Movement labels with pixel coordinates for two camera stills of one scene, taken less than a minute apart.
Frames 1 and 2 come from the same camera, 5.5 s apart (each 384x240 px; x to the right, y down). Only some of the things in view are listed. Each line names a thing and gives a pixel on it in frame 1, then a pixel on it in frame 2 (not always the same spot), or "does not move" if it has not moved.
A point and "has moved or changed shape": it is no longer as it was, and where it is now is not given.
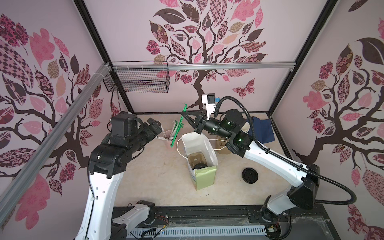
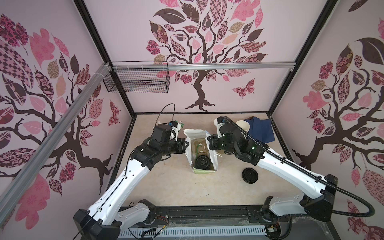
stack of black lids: (250, 175) does not move
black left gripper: (150, 133) → (181, 148)
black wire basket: (138, 76) does not move
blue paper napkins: (263, 129) does not move
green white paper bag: (205, 177) has moved or changed shape
